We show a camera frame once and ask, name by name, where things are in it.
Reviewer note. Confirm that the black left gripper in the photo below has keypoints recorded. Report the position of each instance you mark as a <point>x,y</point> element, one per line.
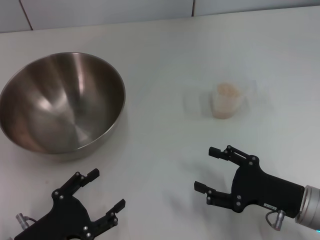
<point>67,212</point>

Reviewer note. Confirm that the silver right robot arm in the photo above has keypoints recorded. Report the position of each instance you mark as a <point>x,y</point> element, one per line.
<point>311,207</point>

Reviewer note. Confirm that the stainless steel mixing bowl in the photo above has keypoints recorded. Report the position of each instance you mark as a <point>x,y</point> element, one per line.
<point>62,105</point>

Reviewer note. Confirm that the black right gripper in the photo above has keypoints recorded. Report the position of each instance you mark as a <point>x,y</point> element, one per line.
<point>265,190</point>

